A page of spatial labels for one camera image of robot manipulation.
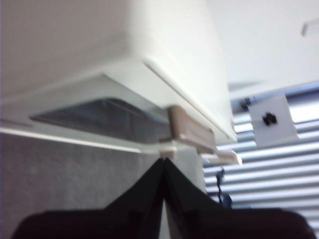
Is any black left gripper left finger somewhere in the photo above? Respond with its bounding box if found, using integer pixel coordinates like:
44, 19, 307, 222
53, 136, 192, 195
11, 158, 165, 239

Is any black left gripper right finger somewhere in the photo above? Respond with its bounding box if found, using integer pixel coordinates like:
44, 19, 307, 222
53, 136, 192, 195
163, 158, 318, 239

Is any cream Toshiba toaster oven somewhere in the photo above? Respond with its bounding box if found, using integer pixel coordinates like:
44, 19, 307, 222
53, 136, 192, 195
0, 0, 238, 155

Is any grey ribbed metal panel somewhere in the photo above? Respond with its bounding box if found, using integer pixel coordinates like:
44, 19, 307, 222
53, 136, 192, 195
202, 82, 319, 239

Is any white square card black clip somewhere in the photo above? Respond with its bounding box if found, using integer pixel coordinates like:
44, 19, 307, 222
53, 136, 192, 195
248, 94, 300, 148

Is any black oven power cable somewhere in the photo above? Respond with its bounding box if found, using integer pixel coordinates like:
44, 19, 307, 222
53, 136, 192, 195
215, 168, 233, 208

